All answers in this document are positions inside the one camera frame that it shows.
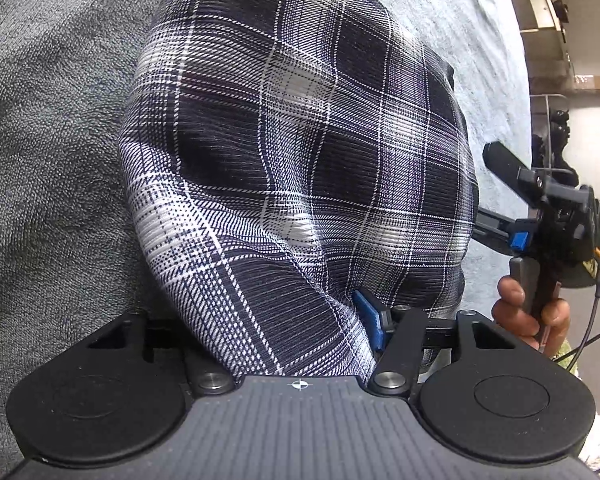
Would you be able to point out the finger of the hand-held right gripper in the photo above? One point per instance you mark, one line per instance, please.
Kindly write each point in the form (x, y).
(519, 242)
(502, 160)

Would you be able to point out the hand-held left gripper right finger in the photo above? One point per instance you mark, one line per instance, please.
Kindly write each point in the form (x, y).
(367, 317)

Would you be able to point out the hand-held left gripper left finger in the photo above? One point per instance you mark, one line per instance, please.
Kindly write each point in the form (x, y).
(202, 375)

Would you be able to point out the black white plaid pants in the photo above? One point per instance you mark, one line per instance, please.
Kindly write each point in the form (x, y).
(280, 160)

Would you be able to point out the person's right hand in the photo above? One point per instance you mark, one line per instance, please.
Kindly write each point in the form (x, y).
(515, 310)

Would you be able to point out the black lumpy object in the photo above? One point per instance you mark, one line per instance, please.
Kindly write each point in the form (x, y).
(560, 130)

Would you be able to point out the beige shelf unit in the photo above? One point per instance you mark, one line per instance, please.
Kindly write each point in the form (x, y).
(540, 10)

